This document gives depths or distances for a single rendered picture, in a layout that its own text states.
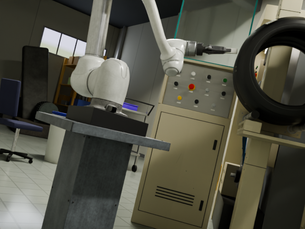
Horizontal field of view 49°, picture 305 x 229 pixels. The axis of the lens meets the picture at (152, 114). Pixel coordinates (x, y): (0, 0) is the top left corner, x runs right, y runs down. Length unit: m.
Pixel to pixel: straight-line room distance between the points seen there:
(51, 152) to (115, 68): 3.00
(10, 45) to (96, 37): 8.27
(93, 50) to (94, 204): 0.78
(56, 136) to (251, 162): 2.84
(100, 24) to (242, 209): 1.42
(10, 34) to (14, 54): 0.53
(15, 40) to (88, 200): 8.72
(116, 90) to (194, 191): 1.17
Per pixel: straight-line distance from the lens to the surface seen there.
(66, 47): 10.46
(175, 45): 2.00
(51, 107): 7.64
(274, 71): 2.34
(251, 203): 2.30
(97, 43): 1.83
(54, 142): 4.50
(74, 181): 1.54
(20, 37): 10.14
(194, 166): 2.49
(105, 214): 1.66
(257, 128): 1.91
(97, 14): 1.87
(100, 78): 1.64
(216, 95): 2.57
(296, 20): 2.04
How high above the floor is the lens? 0.69
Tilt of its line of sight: 3 degrees up
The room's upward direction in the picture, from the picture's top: 13 degrees clockwise
